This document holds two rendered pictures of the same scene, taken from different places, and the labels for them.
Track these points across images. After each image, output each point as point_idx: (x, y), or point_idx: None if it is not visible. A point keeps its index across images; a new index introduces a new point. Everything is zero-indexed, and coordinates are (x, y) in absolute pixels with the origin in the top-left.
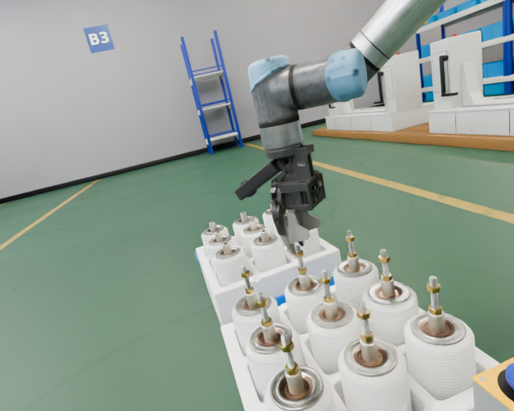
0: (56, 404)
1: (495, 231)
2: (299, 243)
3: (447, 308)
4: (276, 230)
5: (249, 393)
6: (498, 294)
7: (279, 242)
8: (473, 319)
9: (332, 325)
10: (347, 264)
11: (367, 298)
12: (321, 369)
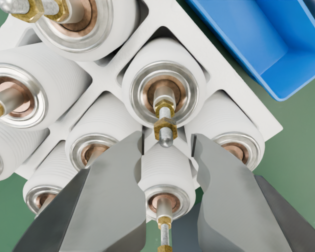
0: None
1: None
2: (192, 134)
3: (281, 148)
4: (67, 184)
5: None
6: (299, 181)
7: None
8: (263, 165)
9: (74, 166)
10: (241, 145)
11: (149, 185)
12: (74, 122)
